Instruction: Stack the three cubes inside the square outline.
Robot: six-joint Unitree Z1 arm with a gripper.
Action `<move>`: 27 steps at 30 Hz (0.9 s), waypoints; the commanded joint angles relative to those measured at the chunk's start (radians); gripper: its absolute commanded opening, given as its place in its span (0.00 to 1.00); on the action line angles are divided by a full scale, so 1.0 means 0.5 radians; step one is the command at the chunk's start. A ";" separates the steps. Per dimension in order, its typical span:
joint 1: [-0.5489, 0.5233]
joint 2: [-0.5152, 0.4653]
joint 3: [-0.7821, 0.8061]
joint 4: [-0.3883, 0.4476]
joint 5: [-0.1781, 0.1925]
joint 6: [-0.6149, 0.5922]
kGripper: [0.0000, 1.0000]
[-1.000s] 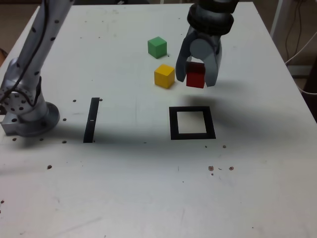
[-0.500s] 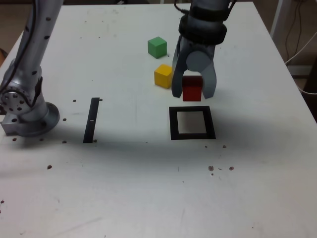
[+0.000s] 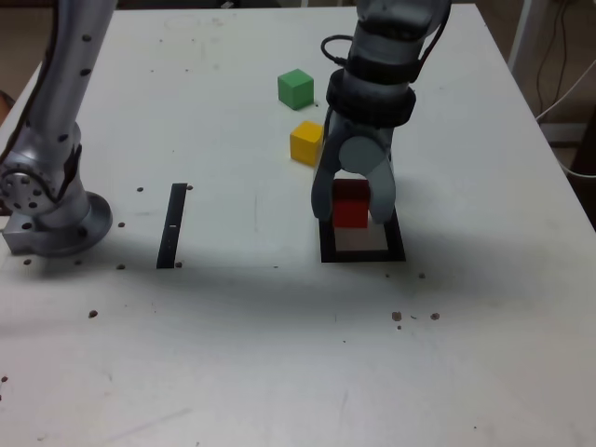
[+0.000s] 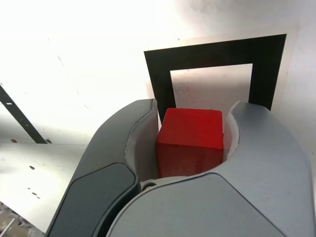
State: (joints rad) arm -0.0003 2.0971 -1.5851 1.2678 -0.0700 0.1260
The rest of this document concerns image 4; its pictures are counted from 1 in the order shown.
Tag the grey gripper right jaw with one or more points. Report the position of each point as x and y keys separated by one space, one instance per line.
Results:
x=222 y=209

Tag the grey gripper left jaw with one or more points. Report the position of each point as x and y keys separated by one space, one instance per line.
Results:
x=111 y=153

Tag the red cube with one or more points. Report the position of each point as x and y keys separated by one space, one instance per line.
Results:
x=190 y=138

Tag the black tape square outline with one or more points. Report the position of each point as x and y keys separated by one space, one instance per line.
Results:
x=217 y=53

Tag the black tape strip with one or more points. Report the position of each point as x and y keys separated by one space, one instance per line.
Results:
x=19 y=116

